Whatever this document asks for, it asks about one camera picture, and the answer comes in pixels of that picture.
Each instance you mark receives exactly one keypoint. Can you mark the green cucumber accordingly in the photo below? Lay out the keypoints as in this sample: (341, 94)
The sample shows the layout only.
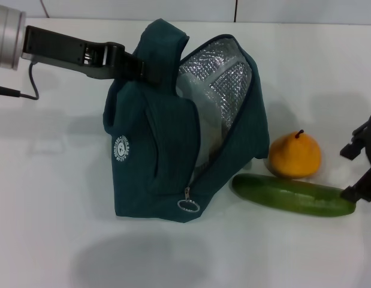
(287, 195)

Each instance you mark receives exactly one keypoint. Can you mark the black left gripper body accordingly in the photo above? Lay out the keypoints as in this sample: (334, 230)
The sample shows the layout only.
(59, 51)

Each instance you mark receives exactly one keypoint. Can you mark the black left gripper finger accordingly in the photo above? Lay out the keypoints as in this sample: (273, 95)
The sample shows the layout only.
(131, 66)
(104, 73)

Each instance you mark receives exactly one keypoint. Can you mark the orange yellow pear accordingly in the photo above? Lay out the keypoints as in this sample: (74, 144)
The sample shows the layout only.
(294, 156)

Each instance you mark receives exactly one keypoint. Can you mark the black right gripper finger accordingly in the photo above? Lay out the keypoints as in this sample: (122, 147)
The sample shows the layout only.
(363, 189)
(351, 150)

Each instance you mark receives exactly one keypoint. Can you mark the teal insulated lunch bag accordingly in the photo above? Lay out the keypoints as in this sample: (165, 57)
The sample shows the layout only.
(173, 156)

